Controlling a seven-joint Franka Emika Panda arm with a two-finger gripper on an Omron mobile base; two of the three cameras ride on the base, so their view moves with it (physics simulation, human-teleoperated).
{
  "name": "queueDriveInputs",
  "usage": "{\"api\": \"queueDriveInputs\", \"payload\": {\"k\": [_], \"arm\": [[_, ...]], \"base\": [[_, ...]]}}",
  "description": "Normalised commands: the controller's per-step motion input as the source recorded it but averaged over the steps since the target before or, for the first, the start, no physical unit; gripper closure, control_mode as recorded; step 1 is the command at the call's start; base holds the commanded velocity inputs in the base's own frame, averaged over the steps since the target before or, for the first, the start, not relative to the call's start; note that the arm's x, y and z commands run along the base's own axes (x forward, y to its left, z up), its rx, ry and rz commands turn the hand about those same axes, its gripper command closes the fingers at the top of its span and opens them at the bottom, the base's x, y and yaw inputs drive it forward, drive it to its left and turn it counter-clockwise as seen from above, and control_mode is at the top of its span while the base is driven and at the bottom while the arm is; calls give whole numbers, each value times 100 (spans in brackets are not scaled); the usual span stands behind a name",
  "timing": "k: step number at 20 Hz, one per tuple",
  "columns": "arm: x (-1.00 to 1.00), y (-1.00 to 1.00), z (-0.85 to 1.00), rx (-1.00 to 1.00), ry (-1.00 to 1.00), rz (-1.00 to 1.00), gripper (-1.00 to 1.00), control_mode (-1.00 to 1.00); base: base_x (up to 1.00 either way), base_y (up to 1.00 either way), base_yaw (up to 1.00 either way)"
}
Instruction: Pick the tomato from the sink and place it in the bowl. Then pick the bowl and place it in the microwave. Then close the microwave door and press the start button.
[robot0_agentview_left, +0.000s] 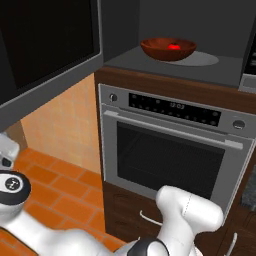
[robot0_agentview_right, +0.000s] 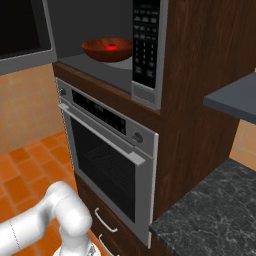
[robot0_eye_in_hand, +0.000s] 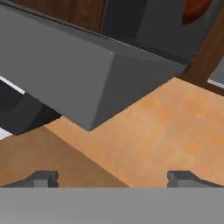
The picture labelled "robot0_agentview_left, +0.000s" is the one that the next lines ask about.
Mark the oven door with dark window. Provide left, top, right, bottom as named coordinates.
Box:
left=101, top=109, right=255, bottom=221

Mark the dark wood drawer front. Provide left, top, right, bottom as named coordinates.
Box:
left=102, top=180, right=234, bottom=256

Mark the grey microwave turntable plate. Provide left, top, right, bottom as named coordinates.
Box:
left=165, top=50, right=220, bottom=67

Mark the silver oven door handle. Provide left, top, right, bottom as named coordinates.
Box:
left=103, top=110, right=245, bottom=151

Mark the dark wood oven housing cabinet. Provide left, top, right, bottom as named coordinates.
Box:
left=93, top=65, right=256, bottom=256

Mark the dark grey microwave oven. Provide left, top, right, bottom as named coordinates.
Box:
left=99, top=0, right=256, bottom=95

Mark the brown wooden bowl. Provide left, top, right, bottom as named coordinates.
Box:
left=139, top=37, right=198, bottom=63

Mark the white curved drawer handle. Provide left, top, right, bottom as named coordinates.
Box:
left=138, top=209, right=164, bottom=228

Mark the stainless steel built-in oven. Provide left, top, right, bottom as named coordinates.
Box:
left=98, top=83, right=256, bottom=222

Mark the white curved cupboard handle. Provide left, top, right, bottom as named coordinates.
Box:
left=227, top=232, right=239, bottom=256

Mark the dark wood cupboard door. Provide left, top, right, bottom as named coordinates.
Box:
left=218, top=196, right=256, bottom=256

